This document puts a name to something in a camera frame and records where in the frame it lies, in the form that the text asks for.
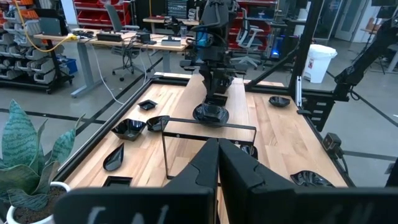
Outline white office chair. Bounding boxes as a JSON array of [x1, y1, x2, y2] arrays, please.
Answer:
[[230, 7, 265, 70]]

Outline rack of grey storage bins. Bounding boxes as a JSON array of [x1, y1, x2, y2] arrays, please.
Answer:
[[0, 0, 75, 94]]

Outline black wavy square bowl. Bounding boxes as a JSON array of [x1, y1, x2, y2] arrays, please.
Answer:
[[110, 118, 147, 142]]

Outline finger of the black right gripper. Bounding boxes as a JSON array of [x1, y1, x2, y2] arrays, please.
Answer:
[[200, 72, 218, 99], [217, 74, 234, 94]]

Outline wooden riser shelf black legs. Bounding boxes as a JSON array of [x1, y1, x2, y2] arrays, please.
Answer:
[[160, 73, 258, 181]]

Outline snake plant in white pot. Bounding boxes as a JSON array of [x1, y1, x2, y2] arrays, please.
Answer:
[[0, 98, 86, 224]]

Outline black leaf-shaped plate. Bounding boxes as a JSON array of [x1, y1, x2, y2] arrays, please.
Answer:
[[146, 114, 171, 133], [192, 103, 230, 126], [289, 170, 336, 189], [268, 95, 292, 108]]

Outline small black camera box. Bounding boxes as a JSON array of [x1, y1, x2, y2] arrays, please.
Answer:
[[322, 132, 345, 156]]

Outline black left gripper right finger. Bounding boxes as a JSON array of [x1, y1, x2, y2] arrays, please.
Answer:
[[219, 139, 296, 192]]

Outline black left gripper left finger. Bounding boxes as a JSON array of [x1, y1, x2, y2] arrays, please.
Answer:
[[164, 138, 220, 190]]

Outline wooden desk grey legs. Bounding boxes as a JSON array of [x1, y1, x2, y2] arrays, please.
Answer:
[[33, 27, 191, 98]]

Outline small black square plate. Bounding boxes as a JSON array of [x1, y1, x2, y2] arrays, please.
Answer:
[[137, 99, 159, 111], [101, 175, 134, 188]]

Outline grey office chair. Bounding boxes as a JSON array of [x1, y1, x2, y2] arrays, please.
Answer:
[[104, 2, 149, 82]]

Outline white trash bin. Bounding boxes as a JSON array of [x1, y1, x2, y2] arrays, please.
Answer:
[[303, 43, 339, 84]]

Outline yellow cable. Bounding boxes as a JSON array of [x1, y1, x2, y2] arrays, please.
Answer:
[[12, 0, 78, 54]]

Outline red shelving unit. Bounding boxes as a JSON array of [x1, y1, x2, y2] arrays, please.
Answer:
[[73, 0, 131, 32]]

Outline black aluminium table frame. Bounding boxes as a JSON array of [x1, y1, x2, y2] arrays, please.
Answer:
[[54, 0, 355, 187]]

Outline long white cable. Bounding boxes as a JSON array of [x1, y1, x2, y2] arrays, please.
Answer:
[[91, 46, 125, 105]]

